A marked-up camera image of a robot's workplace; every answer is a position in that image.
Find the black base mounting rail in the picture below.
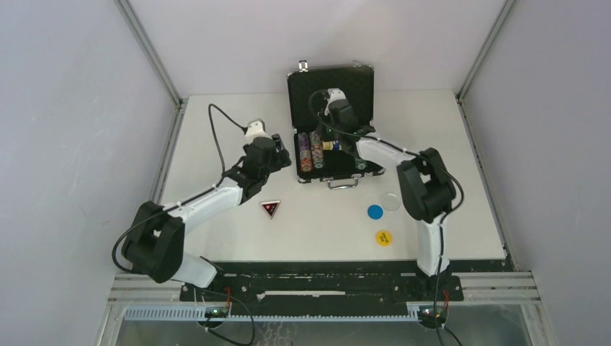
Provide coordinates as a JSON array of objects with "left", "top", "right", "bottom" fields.
[{"left": 133, "top": 259, "right": 514, "bottom": 318}]

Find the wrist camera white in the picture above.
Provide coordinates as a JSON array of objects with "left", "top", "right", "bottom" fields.
[
  {"left": 324, "top": 88, "right": 347, "bottom": 115},
  {"left": 245, "top": 119, "right": 270, "bottom": 141}
]

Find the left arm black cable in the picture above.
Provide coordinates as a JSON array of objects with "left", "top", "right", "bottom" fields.
[{"left": 111, "top": 103, "right": 249, "bottom": 275}]

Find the red black triangular button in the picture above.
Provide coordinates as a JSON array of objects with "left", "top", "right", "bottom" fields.
[{"left": 260, "top": 200, "right": 281, "bottom": 219}]

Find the black aluminium poker case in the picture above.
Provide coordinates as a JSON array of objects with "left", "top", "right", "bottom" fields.
[{"left": 287, "top": 60, "right": 385, "bottom": 184}]

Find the yellow round button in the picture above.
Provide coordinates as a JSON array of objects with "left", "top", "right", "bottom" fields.
[{"left": 375, "top": 230, "right": 393, "bottom": 247}]

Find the red white poker chip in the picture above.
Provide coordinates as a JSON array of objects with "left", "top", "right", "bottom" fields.
[{"left": 300, "top": 158, "right": 313, "bottom": 173}]

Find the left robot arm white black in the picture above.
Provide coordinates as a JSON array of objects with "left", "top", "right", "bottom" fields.
[{"left": 113, "top": 134, "right": 291, "bottom": 301}]

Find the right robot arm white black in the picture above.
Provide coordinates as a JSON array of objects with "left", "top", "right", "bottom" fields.
[{"left": 308, "top": 99, "right": 463, "bottom": 300}]

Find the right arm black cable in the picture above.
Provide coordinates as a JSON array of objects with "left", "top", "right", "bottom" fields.
[{"left": 308, "top": 89, "right": 466, "bottom": 346}]

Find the playing card deck box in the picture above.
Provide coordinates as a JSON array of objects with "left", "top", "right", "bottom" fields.
[{"left": 321, "top": 141, "right": 342, "bottom": 151}]

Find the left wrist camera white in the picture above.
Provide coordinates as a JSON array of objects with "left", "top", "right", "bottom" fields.
[{"left": 245, "top": 119, "right": 270, "bottom": 141}]

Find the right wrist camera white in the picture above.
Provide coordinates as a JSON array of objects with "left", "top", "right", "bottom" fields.
[{"left": 324, "top": 88, "right": 347, "bottom": 115}]

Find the blue round button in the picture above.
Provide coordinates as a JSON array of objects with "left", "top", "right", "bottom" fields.
[{"left": 367, "top": 205, "right": 384, "bottom": 220}]

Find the green chip row inner left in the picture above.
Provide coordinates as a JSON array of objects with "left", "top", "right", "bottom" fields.
[{"left": 309, "top": 131, "right": 324, "bottom": 169}]

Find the purple chip row far left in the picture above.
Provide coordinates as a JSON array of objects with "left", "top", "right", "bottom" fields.
[{"left": 298, "top": 133, "right": 311, "bottom": 160}]

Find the green orange chip row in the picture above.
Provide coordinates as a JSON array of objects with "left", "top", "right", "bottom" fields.
[{"left": 354, "top": 157, "right": 368, "bottom": 171}]

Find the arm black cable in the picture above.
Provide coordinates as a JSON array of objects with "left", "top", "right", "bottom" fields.
[
  {"left": 308, "top": 89, "right": 466, "bottom": 346},
  {"left": 111, "top": 103, "right": 249, "bottom": 275}
]

